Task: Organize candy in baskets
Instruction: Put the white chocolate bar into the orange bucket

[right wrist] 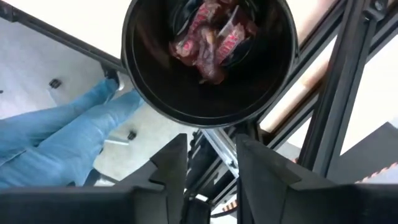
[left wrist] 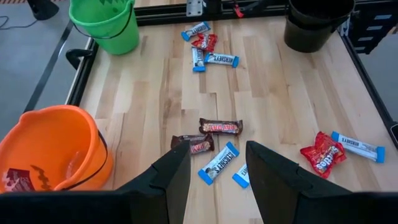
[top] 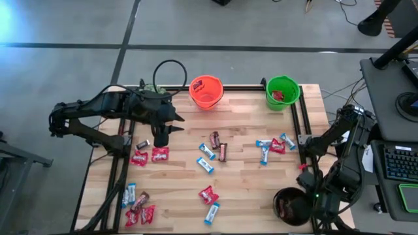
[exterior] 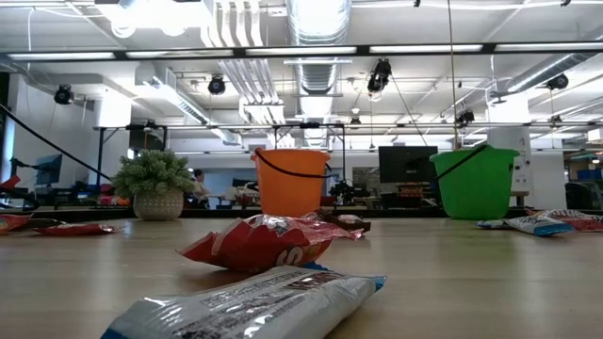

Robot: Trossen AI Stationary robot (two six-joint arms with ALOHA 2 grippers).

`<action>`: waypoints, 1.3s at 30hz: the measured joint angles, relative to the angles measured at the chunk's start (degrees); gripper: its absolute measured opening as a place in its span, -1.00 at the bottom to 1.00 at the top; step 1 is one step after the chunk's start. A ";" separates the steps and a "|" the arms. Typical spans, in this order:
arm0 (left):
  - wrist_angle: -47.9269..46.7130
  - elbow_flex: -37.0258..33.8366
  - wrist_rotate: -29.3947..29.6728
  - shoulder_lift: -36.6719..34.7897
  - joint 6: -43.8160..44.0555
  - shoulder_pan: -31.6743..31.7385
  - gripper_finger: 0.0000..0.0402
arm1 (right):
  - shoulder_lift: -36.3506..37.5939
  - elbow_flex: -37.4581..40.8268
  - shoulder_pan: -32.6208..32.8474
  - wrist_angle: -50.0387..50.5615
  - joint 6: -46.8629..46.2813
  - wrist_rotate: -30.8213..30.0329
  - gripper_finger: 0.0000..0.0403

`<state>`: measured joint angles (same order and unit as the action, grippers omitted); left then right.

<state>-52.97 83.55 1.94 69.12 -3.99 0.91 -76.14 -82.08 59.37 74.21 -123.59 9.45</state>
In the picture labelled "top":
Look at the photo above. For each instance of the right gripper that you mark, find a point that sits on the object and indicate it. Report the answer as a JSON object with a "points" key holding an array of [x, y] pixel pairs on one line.
{"points": [[305, 180]]}

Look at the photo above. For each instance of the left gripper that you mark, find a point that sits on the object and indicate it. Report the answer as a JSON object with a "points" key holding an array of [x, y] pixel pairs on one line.
{"points": [[161, 137]]}

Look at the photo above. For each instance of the brown candy bars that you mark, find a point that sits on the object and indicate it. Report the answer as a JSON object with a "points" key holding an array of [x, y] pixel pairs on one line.
{"points": [[214, 140]]}

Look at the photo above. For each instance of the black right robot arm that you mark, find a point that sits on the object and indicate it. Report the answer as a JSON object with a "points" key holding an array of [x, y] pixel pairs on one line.
{"points": [[339, 130]]}

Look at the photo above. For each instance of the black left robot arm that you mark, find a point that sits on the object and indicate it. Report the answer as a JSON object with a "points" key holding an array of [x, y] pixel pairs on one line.
{"points": [[85, 107]]}

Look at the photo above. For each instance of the small red tag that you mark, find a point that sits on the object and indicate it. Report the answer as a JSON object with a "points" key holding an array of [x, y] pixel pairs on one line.
{"points": [[303, 166]]}

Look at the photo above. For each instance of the orange plastic bucket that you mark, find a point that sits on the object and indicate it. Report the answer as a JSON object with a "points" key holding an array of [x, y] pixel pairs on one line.
{"points": [[205, 102]]}

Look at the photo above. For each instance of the small dark chocolate bar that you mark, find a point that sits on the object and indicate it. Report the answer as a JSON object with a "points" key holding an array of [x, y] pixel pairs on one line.
{"points": [[142, 144]]}

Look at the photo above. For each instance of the artificial green potted plant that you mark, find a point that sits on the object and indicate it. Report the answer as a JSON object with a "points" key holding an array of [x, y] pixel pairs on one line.
{"points": [[160, 88]]}

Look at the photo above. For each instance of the black round bucket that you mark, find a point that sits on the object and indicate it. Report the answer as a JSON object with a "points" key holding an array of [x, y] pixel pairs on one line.
{"points": [[294, 219]]}

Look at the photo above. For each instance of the white paper sheet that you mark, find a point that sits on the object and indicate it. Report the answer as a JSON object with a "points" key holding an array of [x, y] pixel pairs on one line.
{"points": [[368, 160]]}

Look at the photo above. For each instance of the green plastic bucket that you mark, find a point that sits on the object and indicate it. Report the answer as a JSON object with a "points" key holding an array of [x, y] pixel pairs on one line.
{"points": [[272, 101]]}

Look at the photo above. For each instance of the green-edged tray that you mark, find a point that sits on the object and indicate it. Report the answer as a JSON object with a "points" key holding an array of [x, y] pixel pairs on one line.
{"points": [[400, 197]]}

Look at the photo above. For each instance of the backlit black keyboard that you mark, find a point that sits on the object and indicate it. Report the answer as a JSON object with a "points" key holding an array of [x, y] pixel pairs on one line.
{"points": [[401, 163]]}

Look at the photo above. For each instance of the grey side table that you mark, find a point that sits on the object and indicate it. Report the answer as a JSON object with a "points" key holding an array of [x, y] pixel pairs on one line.
{"points": [[385, 81]]}

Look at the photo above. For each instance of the black round desk device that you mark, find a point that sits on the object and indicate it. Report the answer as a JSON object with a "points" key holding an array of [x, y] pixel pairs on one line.
{"points": [[408, 102]]}

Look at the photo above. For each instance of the black floor object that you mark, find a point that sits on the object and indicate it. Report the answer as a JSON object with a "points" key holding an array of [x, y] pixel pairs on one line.
{"points": [[222, 1]]}

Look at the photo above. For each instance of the black desk pole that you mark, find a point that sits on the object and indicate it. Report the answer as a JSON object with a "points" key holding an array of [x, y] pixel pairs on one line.
{"points": [[395, 49]]}

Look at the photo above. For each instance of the grey metal cart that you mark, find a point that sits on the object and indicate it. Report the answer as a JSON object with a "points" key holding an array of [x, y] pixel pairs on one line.
{"points": [[19, 160]]}

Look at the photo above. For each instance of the black floor stand pole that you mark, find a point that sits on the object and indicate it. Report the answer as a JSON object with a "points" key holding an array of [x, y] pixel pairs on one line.
{"points": [[370, 25]]}

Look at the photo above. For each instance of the hazard-striped floor mat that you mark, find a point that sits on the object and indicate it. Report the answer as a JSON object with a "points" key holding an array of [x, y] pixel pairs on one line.
{"points": [[406, 16]]}

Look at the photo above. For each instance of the silver aluminium bracket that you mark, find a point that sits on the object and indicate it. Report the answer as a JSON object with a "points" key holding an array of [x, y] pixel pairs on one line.
{"points": [[302, 139]]}

